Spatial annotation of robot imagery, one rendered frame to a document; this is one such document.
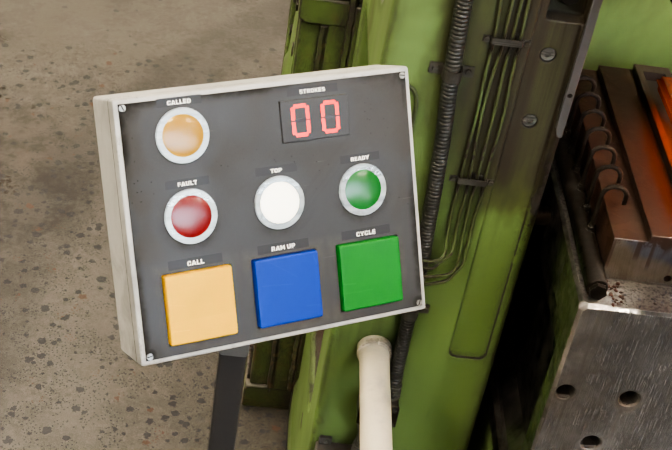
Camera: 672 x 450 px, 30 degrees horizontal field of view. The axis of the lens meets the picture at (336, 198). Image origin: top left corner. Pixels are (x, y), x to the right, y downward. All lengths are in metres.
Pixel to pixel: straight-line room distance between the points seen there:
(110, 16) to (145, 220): 2.63
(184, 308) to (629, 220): 0.62
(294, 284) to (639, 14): 0.85
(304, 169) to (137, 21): 2.56
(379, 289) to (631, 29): 0.76
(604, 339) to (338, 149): 0.46
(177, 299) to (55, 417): 1.30
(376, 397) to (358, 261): 0.43
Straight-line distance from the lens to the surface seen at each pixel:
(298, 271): 1.36
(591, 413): 1.73
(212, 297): 1.33
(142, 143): 1.29
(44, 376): 2.67
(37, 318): 2.80
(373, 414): 1.76
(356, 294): 1.40
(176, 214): 1.31
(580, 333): 1.62
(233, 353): 1.57
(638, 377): 1.69
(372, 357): 1.84
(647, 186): 1.70
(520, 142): 1.68
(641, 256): 1.63
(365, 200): 1.39
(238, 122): 1.32
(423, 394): 1.96
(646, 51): 2.03
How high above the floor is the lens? 1.89
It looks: 36 degrees down
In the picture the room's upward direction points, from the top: 10 degrees clockwise
